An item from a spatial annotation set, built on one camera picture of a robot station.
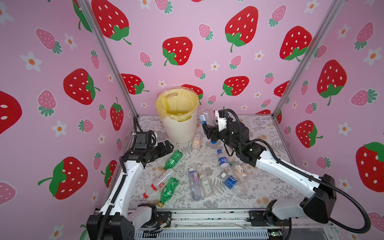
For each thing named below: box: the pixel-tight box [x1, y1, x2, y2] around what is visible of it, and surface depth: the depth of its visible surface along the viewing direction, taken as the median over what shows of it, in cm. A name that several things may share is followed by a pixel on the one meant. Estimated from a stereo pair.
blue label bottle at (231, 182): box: [221, 172, 247, 196], surface depth 83 cm
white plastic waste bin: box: [155, 86, 199, 144], surface depth 97 cm
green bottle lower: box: [157, 177, 180, 208], surface depth 80 cm
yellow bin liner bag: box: [155, 86, 199, 122], surface depth 98 cm
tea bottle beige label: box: [229, 161, 250, 182], surface depth 86 cm
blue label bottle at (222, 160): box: [217, 149, 229, 168], surface depth 92 cm
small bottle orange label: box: [192, 132, 202, 155], surface depth 100 cm
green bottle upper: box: [162, 150, 184, 173], surface depth 92 cm
